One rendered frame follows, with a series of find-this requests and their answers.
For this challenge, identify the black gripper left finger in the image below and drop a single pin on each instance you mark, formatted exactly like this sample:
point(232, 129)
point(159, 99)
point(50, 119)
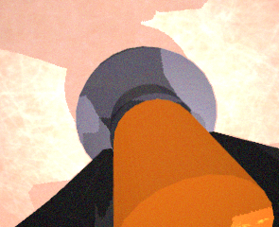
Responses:
point(86, 201)

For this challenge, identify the orange knob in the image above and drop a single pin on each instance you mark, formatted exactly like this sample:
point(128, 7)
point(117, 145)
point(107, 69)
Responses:
point(169, 171)

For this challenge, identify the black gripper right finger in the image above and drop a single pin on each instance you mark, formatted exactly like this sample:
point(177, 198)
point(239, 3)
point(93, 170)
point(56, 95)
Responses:
point(260, 161)

